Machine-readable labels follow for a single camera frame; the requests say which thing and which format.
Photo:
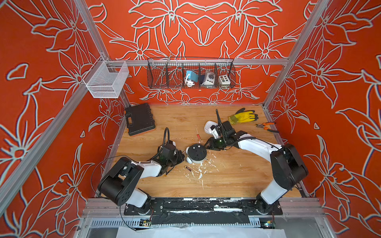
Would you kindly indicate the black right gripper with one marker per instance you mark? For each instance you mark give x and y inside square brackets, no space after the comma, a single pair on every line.
[211,145]

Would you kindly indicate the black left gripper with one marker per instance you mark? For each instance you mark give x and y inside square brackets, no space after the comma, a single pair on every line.
[178,154]

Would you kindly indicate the white round twin-bell alarm clock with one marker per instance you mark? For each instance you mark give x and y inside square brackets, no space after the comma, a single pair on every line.
[196,154]

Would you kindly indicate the white square alarm clock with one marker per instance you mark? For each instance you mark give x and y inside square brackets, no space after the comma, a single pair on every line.
[208,127]

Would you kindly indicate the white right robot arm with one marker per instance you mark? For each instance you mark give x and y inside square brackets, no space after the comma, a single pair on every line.
[288,168]

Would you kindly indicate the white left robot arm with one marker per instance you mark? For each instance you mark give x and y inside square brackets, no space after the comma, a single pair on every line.
[120,183]

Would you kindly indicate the yellow black work glove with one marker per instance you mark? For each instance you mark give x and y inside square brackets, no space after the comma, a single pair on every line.
[243,116]

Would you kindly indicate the black plastic tool case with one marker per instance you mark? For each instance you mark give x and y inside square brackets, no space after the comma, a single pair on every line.
[139,119]

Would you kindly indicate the beige button box in basket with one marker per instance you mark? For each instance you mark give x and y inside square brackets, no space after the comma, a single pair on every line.
[224,81]

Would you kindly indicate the white socket adapter in basket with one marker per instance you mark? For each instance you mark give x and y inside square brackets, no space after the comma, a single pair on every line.
[207,79]

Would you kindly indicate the blue white item in basket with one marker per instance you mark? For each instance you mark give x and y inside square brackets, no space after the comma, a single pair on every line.
[191,78]

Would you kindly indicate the orange handled pliers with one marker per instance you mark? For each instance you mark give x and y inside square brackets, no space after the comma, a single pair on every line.
[266,127]

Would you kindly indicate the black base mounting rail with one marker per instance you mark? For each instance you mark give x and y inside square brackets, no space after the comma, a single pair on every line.
[202,211]

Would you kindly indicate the black wire wall basket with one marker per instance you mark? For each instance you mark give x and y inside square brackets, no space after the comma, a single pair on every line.
[169,73]

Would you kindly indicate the clear plastic wall bin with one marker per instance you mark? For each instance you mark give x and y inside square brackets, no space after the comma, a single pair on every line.
[103,83]

